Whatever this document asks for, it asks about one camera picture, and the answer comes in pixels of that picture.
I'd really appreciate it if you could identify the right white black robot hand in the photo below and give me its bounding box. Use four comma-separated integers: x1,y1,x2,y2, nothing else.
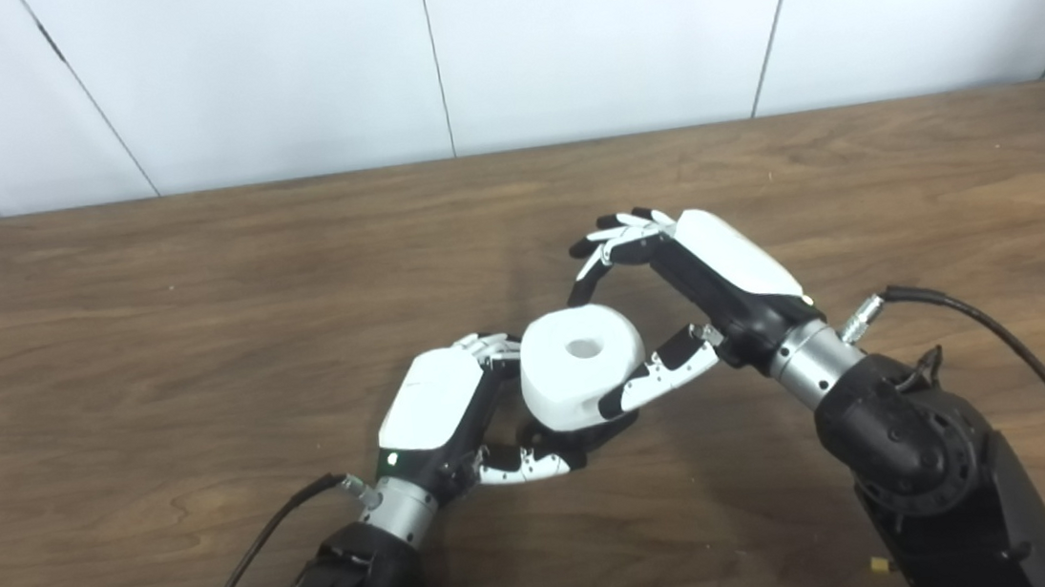
559,191,831,423

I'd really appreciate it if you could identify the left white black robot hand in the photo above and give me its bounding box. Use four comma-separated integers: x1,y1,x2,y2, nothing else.
366,324,593,514

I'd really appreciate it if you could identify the round white plastic piece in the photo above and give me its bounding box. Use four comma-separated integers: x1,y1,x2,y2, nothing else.
513,301,653,436

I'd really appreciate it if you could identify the black flanged holder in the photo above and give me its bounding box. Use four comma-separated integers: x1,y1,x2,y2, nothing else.
515,405,645,473

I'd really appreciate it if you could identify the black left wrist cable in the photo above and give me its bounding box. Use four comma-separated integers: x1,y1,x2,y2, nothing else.
167,469,390,587

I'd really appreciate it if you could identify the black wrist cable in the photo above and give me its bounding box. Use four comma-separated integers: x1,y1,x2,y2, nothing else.
167,469,390,587
835,271,1045,587

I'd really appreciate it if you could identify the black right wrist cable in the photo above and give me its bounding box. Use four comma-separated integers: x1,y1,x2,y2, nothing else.
835,271,1045,587

